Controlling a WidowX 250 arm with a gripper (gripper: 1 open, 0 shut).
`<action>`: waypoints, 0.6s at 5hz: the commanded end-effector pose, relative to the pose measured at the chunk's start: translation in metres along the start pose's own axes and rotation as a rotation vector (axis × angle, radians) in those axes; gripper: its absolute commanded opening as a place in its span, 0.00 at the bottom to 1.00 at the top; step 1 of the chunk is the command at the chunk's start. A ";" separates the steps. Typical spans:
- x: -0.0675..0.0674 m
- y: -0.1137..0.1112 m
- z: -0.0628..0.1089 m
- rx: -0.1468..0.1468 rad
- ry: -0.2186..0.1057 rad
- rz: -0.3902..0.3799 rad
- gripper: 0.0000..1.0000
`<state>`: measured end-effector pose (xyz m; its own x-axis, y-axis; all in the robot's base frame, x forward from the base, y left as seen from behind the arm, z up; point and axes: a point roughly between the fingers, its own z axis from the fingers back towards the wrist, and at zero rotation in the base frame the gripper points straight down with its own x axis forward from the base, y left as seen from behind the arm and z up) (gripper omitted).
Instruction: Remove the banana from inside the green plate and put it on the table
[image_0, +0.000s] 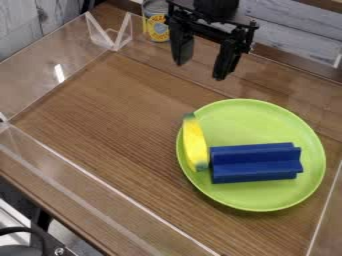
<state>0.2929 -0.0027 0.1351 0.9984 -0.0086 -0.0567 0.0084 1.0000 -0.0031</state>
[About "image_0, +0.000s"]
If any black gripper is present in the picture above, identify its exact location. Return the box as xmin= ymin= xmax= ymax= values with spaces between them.
xmin=167 ymin=0 xmax=260 ymax=81

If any yellow toy banana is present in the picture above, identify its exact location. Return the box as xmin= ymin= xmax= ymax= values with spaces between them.
xmin=182 ymin=113 xmax=210 ymax=172

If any blue plastic block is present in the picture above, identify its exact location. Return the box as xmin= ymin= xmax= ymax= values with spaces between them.
xmin=210 ymin=143 xmax=304 ymax=184

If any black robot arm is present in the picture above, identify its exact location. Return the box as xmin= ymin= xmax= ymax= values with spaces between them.
xmin=166 ymin=0 xmax=260 ymax=81

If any yellow labelled tin can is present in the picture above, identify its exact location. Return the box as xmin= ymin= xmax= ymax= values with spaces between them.
xmin=142 ymin=0 xmax=170 ymax=43

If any clear acrylic corner bracket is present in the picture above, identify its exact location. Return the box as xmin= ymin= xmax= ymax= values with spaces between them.
xmin=86 ymin=12 xmax=133 ymax=52

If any black metal table bracket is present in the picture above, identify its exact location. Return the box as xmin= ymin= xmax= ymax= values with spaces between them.
xmin=31 ymin=209 xmax=78 ymax=256

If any black cable lower left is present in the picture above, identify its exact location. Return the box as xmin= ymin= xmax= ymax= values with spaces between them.
xmin=0 ymin=226 xmax=49 ymax=256

